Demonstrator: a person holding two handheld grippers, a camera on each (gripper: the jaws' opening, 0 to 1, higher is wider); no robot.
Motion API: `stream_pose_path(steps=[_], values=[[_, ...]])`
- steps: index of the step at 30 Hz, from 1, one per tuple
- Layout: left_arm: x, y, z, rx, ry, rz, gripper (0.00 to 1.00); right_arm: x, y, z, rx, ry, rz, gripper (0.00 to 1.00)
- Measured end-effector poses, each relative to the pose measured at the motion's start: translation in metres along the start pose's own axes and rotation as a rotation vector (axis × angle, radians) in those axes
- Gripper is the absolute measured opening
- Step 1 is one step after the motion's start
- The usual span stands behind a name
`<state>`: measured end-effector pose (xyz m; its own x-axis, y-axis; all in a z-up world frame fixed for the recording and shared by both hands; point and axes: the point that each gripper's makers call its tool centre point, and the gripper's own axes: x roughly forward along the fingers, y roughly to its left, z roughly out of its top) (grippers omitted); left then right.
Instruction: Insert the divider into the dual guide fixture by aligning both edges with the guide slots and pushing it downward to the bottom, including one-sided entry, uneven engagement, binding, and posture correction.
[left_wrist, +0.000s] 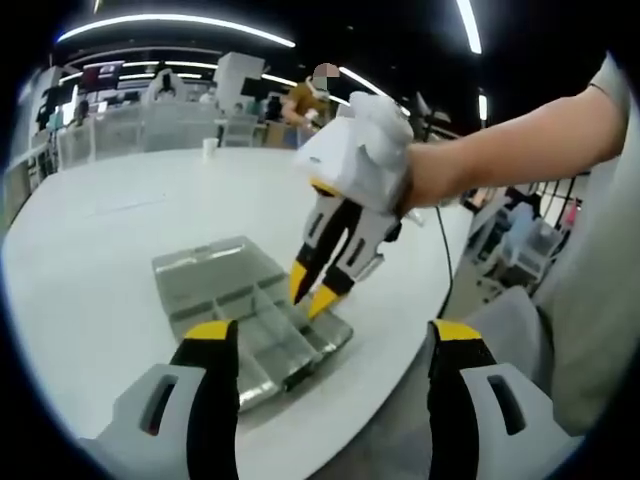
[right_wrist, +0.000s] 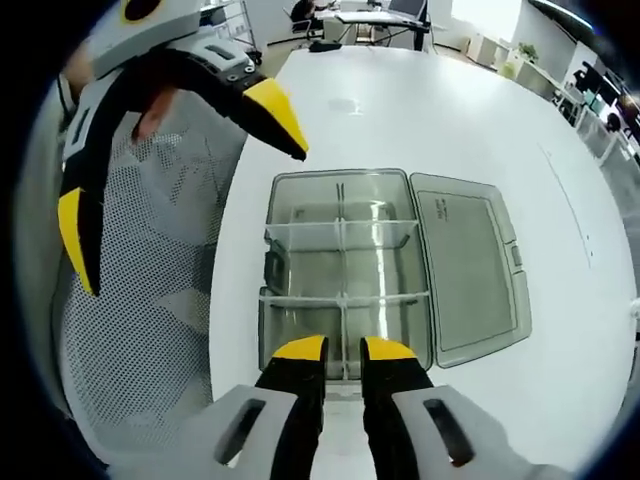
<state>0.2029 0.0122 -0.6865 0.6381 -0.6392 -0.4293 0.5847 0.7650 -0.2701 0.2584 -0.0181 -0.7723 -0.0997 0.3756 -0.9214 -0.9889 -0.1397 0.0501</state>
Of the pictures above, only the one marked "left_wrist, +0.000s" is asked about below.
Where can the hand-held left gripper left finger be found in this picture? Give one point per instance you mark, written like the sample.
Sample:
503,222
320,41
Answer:
150,425

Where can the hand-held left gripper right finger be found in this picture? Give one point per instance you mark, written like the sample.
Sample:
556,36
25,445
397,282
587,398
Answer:
460,400

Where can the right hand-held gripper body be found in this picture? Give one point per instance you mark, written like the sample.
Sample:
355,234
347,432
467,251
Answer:
360,155

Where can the clear guide fixture box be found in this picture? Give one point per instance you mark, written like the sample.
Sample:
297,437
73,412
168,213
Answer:
225,270

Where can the white paper cup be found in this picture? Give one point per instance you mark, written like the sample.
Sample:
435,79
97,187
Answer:
210,147

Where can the white humanoid robot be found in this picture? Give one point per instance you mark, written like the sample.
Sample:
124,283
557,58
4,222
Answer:
167,86

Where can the frosted desk partition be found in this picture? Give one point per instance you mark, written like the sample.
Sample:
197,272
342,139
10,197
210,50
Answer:
135,132

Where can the dark wall screen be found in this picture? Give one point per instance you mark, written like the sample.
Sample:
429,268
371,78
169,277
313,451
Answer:
102,75

